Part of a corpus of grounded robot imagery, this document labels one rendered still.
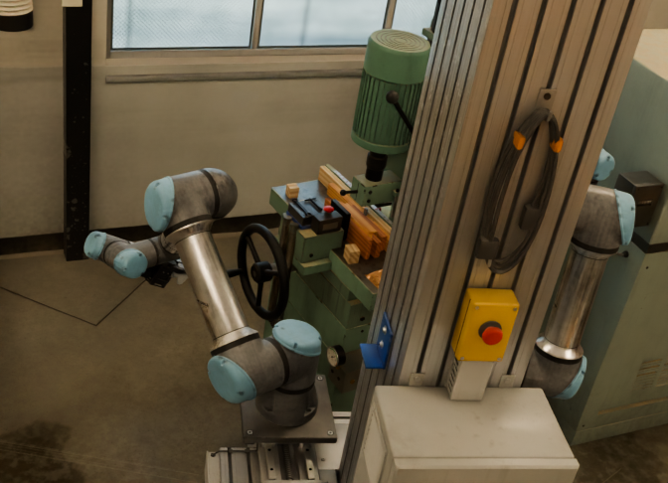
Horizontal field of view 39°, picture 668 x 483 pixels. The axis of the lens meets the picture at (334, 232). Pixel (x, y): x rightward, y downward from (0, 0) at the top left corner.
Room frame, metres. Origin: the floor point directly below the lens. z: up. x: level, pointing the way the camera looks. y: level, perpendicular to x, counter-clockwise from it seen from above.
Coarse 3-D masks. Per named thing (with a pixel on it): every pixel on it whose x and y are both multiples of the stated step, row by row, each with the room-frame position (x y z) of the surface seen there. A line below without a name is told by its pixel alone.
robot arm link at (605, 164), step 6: (600, 156) 2.17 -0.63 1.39; (606, 156) 2.17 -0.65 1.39; (600, 162) 2.16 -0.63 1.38; (606, 162) 2.17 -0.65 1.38; (612, 162) 2.18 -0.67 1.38; (600, 168) 2.16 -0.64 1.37; (606, 168) 2.17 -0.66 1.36; (612, 168) 2.18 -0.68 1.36; (594, 174) 2.15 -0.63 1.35; (600, 174) 2.16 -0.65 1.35; (606, 174) 2.18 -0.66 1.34; (594, 180) 2.18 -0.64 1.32; (600, 180) 2.17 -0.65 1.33
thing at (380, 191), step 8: (360, 176) 2.43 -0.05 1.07; (384, 176) 2.46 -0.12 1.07; (392, 176) 2.47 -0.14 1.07; (352, 184) 2.43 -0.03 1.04; (360, 184) 2.40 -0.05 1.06; (368, 184) 2.39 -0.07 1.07; (376, 184) 2.40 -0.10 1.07; (384, 184) 2.42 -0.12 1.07; (392, 184) 2.43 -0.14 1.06; (400, 184) 2.45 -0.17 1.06; (360, 192) 2.39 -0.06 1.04; (368, 192) 2.38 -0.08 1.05; (376, 192) 2.40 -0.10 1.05; (384, 192) 2.42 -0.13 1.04; (360, 200) 2.38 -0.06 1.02; (368, 200) 2.38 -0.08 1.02; (376, 200) 2.40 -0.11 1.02; (384, 200) 2.42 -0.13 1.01; (392, 200) 2.44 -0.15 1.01
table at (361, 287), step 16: (272, 192) 2.56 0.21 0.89; (304, 192) 2.58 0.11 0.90; (320, 192) 2.60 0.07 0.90; (336, 256) 2.25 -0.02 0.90; (384, 256) 2.29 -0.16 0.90; (304, 272) 2.20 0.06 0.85; (336, 272) 2.23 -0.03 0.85; (352, 272) 2.18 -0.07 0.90; (368, 272) 2.19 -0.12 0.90; (352, 288) 2.17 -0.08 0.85; (368, 288) 2.11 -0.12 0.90; (368, 304) 2.10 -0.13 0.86
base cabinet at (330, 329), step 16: (304, 288) 2.35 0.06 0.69; (288, 304) 2.40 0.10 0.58; (304, 304) 2.34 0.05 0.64; (320, 304) 2.27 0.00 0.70; (304, 320) 2.32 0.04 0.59; (320, 320) 2.26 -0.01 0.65; (336, 320) 2.20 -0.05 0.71; (336, 336) 2.19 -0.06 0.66; (352, 336) 2.17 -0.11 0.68; (320, 368) 2.22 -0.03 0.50; (336, 400) 2.17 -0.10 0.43; (352, 400) 2.21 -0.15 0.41
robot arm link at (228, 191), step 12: (204, 168) 1.90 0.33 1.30; (216, 180) 1.86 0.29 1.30; (228, 180) 1.89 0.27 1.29; (228, 192) 1.86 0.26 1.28; (228, 204) 1.86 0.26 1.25; (216, 216) 1.90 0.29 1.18; (156, 240) 2.06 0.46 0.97; (156, 252) 2.02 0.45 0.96; (168, 252) 2.03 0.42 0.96; (156, 264) 2.03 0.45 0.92
